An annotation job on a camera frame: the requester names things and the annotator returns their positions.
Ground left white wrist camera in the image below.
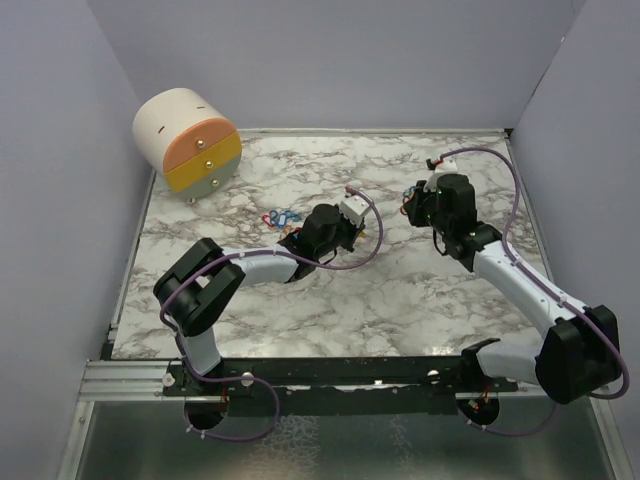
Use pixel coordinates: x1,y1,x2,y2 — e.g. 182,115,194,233
338,195,371,227

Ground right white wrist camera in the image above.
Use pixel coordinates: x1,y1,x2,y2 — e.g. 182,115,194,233
426,157,458,174

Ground round pastel drawer cabinet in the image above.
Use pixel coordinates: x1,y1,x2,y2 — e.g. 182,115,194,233
132,88,242,203

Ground purple cable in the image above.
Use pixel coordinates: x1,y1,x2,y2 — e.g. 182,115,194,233
432,148,630,436
159,187,385,442

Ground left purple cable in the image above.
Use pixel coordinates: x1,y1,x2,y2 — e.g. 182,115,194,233
159,187,385,442

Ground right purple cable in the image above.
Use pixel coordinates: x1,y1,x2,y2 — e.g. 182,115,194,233
432,148,630,436

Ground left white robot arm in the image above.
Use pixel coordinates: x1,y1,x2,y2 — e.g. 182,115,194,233
153,195,371,395

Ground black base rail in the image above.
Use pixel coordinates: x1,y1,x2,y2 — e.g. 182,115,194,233
163,354,517,417

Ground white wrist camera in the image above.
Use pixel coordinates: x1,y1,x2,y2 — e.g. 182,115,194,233
338,195,371,227
426,157,458,174

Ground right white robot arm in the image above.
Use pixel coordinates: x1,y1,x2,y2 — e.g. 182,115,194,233
403,173,622,404

